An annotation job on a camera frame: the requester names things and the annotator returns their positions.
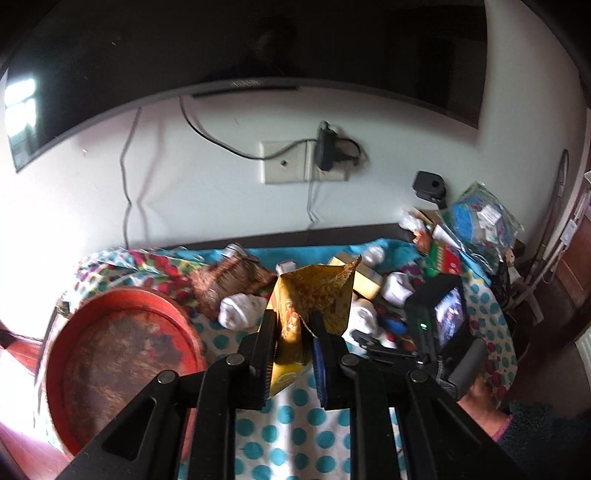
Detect white sock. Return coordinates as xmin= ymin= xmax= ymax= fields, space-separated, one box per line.
xmin=342 ymin=298 xmax=382 ymax=343
xmin=218 ymin=293 xmax=267 ymax=331

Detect yellow snack bag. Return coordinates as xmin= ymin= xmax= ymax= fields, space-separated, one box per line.
xmin=266 ymin=261 xmax=358 ymax=396

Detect yellow box with mouth print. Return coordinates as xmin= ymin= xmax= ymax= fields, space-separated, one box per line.
xmin=329 ymin=251 xmax=384 ymax=300

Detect right hand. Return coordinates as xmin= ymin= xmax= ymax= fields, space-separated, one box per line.
xmin=458 ymin=376 xmax=512 ymax=441

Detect brown woven basket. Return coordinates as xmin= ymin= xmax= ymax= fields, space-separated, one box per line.
xmin=189 ymin=256 xmax=276 ymax=320

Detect green red medicine box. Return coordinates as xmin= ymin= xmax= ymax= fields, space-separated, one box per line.
xmin=424 ymin=242 xmax=461 ymax=278

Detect polka dot colourful cloth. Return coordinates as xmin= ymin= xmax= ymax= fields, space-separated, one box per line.
xmin=32 ymin=237 xmax=518 ymax=480

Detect blue cloth strip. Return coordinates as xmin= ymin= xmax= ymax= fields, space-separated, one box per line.
xmin=157 ymin=238 xmax=421 ymax=273

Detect small brown figurine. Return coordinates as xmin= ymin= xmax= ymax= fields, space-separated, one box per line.
xmin=414 ymin=229 xmax=432 ymax=256

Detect crumpled clear plastic wrap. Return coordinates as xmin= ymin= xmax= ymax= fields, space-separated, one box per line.
xmin=398 ymin=210 xmax=426 ymax=234

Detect clear bag with blue items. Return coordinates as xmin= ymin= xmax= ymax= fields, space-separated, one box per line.
xmin=438 ymin=182 xmax=523 ymax=275

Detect red round plastic basin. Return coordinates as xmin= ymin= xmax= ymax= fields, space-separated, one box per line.
xmin=44 ymin=287 xmax=206 ymax=457

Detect black power adapter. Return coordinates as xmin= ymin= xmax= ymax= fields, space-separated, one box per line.
xmin=314 ymin=121 xmax=339 ymax=172

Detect small black clip camera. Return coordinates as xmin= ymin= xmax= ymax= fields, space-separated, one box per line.
xmin=412 ymin=171 xmax=447 ymax=210

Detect beige wall socket plate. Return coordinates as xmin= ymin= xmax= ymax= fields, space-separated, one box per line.
xmin=259 ymin=141 xmax=348 ymax=185

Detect black cable on wall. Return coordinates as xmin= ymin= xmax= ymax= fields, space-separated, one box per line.
xmin=177 ymin=94 xmax=366 ymax=167

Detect grey cable on wall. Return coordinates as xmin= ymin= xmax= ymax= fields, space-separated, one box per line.
xmin=119 ymin=106 xmax=143 ymax=250

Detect black wall television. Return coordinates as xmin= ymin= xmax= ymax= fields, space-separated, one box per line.
xmin=1 ymin=1 xmax=488 ymax=170

